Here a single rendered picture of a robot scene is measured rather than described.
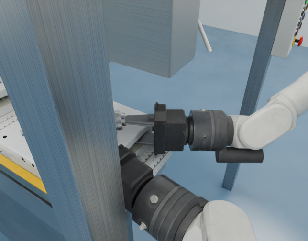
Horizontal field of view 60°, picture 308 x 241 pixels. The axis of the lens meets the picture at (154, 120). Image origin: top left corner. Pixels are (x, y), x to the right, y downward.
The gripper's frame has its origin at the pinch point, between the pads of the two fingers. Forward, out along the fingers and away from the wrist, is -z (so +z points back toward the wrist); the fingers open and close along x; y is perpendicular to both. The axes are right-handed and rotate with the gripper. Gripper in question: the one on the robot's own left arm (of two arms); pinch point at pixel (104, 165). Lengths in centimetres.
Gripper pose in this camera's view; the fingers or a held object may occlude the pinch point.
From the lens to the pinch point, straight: 50.3
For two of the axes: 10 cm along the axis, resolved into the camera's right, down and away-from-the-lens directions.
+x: -0.1, 7.9, 6.1
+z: 7.6, 4.0, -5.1
